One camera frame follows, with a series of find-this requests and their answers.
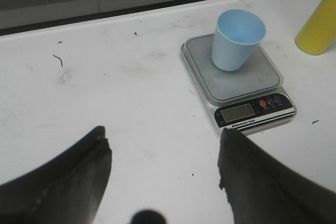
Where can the silver electronic kitchen scale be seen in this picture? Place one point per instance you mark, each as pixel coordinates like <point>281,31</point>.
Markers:
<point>250,99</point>

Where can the yellow squeeze bottle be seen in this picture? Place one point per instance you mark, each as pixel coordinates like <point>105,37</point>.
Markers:
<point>318,33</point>

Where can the light blue plastic cup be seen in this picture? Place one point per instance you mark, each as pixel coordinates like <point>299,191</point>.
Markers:
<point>237,35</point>

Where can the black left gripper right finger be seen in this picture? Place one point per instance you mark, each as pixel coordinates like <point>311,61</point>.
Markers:
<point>260,189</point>

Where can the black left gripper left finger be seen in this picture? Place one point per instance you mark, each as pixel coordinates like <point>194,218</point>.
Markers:
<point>67,189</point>

